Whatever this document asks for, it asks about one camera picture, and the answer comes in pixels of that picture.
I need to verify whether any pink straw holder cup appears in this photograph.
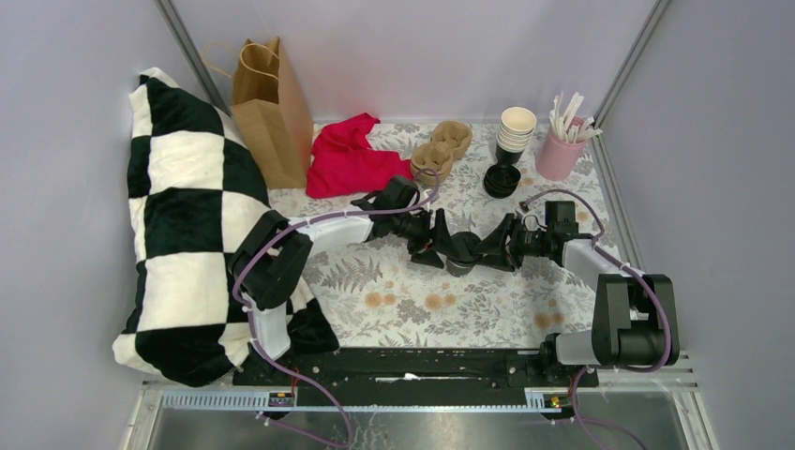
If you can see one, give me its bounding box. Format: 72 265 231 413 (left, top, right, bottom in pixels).
535 119 587 181

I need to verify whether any stack of black lids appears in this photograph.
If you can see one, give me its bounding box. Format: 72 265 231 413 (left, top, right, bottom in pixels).
483 163 521 199

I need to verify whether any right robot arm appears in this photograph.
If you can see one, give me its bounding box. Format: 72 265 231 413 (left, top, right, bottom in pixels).
472 201 680 386

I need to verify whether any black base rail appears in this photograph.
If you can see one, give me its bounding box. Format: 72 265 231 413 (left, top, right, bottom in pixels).
232 347 578 410

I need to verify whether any cardboard cup carrier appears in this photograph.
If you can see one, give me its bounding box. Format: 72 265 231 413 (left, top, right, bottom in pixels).
410 121 473 186

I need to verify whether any black plastic cup lid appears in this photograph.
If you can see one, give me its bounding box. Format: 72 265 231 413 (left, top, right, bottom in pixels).
448 232 483 265

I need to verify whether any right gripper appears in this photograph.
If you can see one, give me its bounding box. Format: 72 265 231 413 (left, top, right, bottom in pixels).
470 214 552 273

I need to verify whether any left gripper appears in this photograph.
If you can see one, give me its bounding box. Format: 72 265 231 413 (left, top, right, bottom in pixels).
391 208 460 269

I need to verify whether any black white checkered pillow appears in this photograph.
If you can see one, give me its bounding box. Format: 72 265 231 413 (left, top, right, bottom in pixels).
112 67 341 388

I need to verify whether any red cloth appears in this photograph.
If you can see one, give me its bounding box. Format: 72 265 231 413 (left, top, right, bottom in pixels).
306 112 412 199

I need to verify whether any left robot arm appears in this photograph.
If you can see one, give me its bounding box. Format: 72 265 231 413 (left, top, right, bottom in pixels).
228 176 462 385

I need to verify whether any stack of paper cups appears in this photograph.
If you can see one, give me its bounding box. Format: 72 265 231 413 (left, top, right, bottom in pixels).
495 106 537 165

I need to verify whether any brown paper bag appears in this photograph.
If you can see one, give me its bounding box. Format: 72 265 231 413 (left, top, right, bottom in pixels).
200 37 314 189

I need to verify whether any black paper coffee cup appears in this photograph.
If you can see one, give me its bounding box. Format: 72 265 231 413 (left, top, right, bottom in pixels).
445 259 477 278

